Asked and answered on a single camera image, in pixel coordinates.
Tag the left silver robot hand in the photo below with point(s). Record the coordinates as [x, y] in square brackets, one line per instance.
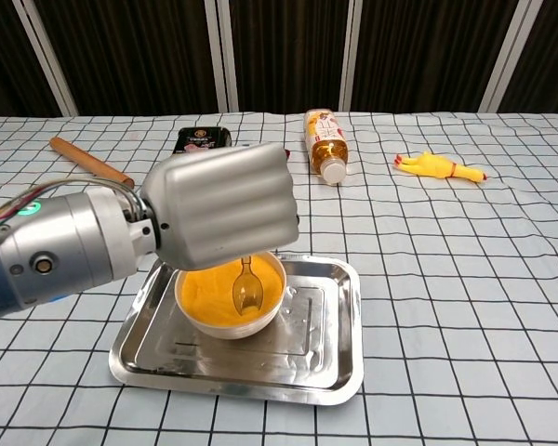
[223, 204]

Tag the silver spoon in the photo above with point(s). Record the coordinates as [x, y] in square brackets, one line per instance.
[246, 292]

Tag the white bowl of orange powder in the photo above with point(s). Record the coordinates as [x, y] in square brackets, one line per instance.
[204, 288]

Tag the rectangular steel tray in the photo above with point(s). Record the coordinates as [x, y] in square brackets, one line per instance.
[260, 371]

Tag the dark luncheon meat can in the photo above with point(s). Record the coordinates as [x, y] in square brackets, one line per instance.
[200, 139]

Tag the bunch of red grapes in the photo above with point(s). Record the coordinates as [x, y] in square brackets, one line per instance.
[287, 154]

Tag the amber tea bottle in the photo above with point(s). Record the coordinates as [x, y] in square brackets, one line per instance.
[328, 148]

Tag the wooden rolling pin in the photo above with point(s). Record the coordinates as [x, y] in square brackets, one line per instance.
[88, 162]

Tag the black folding partition screen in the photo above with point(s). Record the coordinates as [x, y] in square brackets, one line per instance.
[144, 46]

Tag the yellow rubber chicken toy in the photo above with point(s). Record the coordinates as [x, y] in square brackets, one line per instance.
[430, 166]

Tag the white checkered tablecloth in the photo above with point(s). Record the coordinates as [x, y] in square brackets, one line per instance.
[446, 279]

